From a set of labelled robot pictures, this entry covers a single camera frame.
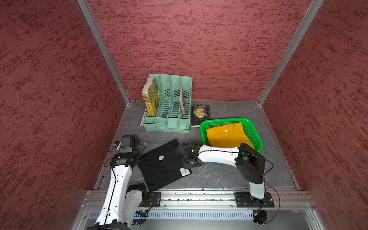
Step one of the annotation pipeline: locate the black t-shirt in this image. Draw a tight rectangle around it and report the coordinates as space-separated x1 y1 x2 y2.
138 140 192 192

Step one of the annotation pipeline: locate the yellow t-shirt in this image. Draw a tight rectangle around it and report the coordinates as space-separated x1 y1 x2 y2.
206 123 255 149

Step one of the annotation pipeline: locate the green plastic basket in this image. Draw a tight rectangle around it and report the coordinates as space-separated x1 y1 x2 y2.
200 118 264 152

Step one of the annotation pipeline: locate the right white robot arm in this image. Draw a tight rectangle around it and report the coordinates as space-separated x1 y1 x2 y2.
175 143 266 200

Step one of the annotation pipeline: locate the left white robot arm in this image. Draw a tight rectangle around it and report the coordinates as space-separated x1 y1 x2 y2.
87 135 147 230

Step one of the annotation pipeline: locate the paper under organizer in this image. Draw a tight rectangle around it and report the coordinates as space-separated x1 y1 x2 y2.
140 109 148 127

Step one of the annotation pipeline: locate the black book with gold cover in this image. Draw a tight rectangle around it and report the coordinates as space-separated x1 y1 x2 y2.
191 104 210 127

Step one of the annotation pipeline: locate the mint green file organizer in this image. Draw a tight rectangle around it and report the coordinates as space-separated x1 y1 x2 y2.
144 74 193 133

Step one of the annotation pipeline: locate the yellow book in organizer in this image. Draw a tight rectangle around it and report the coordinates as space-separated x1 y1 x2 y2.
141 77 159 117

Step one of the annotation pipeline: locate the thin grey book in organizer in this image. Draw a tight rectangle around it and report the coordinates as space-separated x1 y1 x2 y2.
179 86 186 115

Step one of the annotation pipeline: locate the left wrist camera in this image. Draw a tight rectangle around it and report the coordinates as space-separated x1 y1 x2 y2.
113 135 139 153

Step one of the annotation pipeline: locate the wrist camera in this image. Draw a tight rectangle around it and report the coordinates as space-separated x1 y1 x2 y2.
175 142 192 158
113 135 139 153

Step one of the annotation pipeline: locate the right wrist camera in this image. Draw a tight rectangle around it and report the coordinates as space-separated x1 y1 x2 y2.
175 142 192 158

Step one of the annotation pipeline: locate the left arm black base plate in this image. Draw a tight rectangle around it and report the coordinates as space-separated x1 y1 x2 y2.
140 192 162 208

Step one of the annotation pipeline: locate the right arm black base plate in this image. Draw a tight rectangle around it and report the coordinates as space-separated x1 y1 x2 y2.
234 192 275 209

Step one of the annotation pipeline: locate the aluminium front rail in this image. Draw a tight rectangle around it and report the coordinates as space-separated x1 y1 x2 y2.
81 188 315 210

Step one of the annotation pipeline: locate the right base cable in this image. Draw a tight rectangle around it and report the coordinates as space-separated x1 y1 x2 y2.
252 186 281 225

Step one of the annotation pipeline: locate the left aluminium corner post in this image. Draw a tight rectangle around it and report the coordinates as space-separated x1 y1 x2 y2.
77 0 131 106

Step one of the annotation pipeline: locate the aluminium corner post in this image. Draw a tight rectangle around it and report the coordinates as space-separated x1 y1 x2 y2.
258 0 324 107
77 0 131 106

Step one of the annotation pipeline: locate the right aluminium corner post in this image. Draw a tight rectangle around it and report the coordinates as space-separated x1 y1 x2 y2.
258 0 324 107

